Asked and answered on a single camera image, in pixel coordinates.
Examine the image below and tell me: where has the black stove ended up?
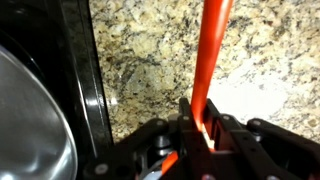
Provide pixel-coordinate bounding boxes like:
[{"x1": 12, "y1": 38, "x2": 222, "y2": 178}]
[{"x1": 0, "y1": 0, "x2": 115, "y2": 180}]

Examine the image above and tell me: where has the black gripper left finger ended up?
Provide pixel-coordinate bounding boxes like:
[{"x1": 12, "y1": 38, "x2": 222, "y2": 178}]
[{"x1": 83, "y1": 97, "x2": 214, "y2": 180}]

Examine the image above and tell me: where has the silver metal pan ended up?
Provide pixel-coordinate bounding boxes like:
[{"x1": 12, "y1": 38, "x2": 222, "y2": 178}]
[{"x1": 0, "y1": 44, "x2": 80, "y2": 180}]

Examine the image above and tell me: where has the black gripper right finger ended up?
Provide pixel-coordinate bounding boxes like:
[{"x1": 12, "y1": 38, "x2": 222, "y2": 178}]
[{"x1": 203, "y1": 98, "x2": 320, "y2": 180}]

